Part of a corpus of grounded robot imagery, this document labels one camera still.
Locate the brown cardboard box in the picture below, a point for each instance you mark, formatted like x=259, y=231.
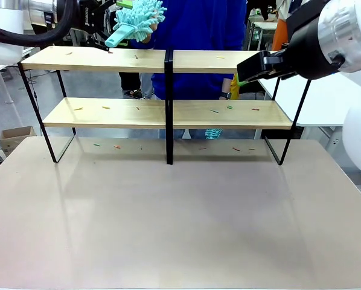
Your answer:
x=16, y=139

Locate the black wristwatch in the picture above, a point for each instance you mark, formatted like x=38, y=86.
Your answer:
x=225, y=95

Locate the grey background desk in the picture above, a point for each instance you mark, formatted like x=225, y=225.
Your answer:
x=263, y=28

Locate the yellow green garment strip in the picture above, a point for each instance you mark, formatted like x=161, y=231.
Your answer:
x=235, y=89

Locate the person in orange clothes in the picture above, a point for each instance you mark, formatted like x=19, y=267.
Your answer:
x=280, y=33

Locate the dark teal microfiber duster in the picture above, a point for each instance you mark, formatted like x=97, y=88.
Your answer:
x=213, y=134

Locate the person in blue jacket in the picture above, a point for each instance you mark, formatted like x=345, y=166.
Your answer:
x=198, y=30

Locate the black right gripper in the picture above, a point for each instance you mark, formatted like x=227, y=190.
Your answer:
x=304, y=45

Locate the person in grey jeans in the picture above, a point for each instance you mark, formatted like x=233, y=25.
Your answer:
x=147, y=86

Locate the two-tier wooden shelf black frame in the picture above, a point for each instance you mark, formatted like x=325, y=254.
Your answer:
x=123, y=113

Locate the person's left forearm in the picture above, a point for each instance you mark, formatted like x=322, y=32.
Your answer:
x=226, y=85

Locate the person's right hand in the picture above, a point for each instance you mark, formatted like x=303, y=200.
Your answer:
x=150, y=37

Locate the large white table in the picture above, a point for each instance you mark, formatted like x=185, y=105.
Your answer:
x=319, y=102

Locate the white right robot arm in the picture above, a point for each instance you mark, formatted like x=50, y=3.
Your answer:
x=346, y=33

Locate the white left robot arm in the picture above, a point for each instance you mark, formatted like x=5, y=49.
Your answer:
x=5, y=18

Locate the person in black trousers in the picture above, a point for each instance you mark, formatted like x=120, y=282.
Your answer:
x=129, y=81

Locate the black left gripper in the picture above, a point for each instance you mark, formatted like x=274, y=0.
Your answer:
x=91, y=16

